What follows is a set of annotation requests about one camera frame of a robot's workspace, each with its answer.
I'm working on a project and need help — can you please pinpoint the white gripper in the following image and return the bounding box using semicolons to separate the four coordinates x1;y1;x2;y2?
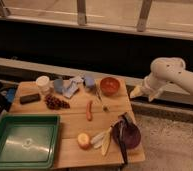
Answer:
130;74;164;102

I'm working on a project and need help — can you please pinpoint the blue plastic cup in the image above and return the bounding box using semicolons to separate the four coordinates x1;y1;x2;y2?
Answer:
53;79;63;94

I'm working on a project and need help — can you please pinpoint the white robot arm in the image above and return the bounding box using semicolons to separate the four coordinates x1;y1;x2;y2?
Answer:
130;57;193;102

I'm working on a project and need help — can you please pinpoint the black spatula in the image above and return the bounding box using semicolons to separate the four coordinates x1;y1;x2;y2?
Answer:
118;112;131;164

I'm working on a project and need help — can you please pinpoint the orange bowl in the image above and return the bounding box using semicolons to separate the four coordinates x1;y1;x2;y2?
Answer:
100;77;120;96

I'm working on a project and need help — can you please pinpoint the metal fork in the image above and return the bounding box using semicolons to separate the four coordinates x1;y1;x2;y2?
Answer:
96;86;109;112

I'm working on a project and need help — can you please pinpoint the light blue cup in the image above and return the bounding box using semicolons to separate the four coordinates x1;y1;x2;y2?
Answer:
84;76;95;88

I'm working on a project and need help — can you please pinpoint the orange carrot sausage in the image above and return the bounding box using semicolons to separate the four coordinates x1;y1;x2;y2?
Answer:
86;100;92;121

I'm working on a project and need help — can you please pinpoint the wooden cutting board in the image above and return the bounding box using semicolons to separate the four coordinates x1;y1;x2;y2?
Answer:
8;77;146;170

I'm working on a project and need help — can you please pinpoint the orange yellow fruit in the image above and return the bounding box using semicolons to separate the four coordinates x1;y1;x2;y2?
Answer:
77;133;90;150

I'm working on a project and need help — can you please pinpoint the bunch of dark grapes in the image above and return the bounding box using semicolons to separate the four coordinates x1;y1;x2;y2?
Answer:
45;95;70;110

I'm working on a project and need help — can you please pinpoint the white plastic cup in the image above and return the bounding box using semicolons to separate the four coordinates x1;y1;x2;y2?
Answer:
35;76;50;95

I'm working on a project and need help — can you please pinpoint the black rectangular sponge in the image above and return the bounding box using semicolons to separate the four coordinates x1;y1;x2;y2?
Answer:
20;93;41;104

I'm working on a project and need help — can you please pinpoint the green plastic tray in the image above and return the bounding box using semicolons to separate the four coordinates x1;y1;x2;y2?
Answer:
0;115;60;170

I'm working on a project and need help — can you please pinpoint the blue object at left edge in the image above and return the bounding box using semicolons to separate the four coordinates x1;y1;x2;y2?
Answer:
5;88;16;103

